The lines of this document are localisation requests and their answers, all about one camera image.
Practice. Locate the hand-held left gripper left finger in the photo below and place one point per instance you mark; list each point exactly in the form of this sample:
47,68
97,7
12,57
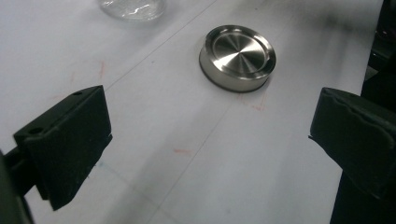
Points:
65,146

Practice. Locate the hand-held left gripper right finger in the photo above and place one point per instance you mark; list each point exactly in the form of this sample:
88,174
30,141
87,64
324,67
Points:
355,146

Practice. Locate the clear glass jar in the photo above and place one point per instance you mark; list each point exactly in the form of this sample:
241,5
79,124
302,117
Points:
134,9

